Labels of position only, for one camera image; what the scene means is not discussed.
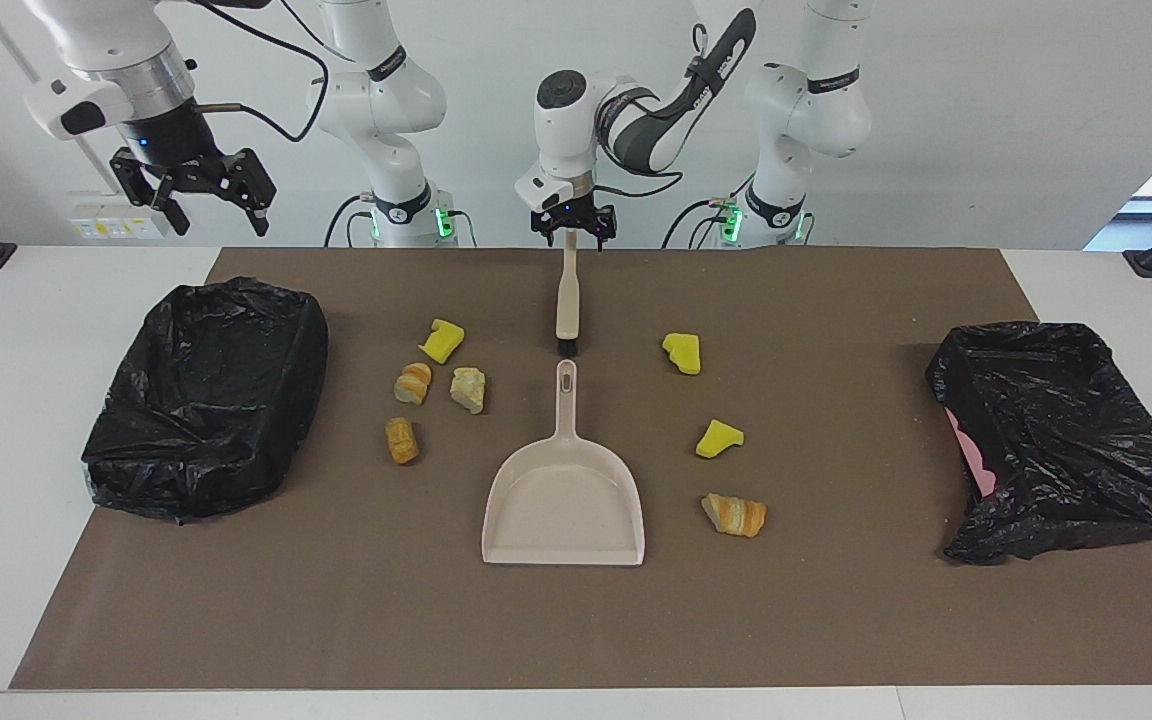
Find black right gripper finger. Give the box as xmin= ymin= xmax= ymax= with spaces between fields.
xmin=204 ymin=147 xmax=279 ymax=238
xmin=110 ymin=148 xmax=192 ymax=238

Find beige hand brush black bristles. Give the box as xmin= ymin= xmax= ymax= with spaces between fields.
xmin=555 ymin=228 xmax=582 ymax=358

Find yellow sponge piece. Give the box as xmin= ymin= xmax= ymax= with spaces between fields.
xmin=694 ymin=419 xmax=745 ymax=460
xmin=661 ymin=332 xmax=702 ymax=376
xmin=418 ymin=318 xmax=466 ymax=365

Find pale bread chunk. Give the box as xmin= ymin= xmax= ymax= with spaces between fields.
xmin=449 ymin=367 xmax=488 ymax=415

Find sliced striped bread piece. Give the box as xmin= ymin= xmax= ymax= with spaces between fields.
xmin=394 ymin=362 xmax=433 ymax=406

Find brown bread roll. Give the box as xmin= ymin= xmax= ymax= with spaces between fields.
xmin=384 ymin=416 xmax=421 ymax=466

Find beige plastic dustpan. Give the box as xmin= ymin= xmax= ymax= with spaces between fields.
xmin=481 ymin=359 xmax=646 ymax=568

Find croissant bread piece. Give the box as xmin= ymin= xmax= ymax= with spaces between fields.
xmin=701 ymin=492 xmax=768 ymax=539

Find bin lined with black bag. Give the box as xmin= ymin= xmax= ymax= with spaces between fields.
xmin=81 ymin=277 xmax=330 ymax=524

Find pink plastic bin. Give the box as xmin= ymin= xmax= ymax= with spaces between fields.
xmin=944 ymin=405 xmax=997 ymax=499

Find crumpled black trash bag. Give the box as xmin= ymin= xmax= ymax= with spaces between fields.
xmin=925 ymin=321 xmax=1152 ymax=567

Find brown table mat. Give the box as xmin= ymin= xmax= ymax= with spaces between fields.
xmin=8 ymin=247 xmax=1152 ymax=691

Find white wall power strip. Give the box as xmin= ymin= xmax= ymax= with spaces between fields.
xmin=68 ymin=192 xmax=175 ymax=241

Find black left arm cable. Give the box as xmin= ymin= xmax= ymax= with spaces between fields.
xmin=591 ymin=165 xmax=687 ymax=201

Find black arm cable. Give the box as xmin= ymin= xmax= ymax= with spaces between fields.
xmin=591 ymin=165 xmax=687 ymax=201
xmin=161 ymin=0 xmax=332 ymax=143

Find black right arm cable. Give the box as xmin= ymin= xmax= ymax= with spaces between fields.
xmin=161 ymin=0 xmax=332 ymax=143

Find black left base cable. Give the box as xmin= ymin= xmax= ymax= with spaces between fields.
xmin=662 ymin=198 xmax=737 ymax=249

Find black base cable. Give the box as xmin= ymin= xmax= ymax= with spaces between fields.
xmin=324 ymin=193 xmax=377 ymax=248
xmin=662 ymin=198 xmax=737 ymax=249

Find black right base cable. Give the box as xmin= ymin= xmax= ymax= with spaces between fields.
xmin=324 ymin=193 xmax=377 ymax=248

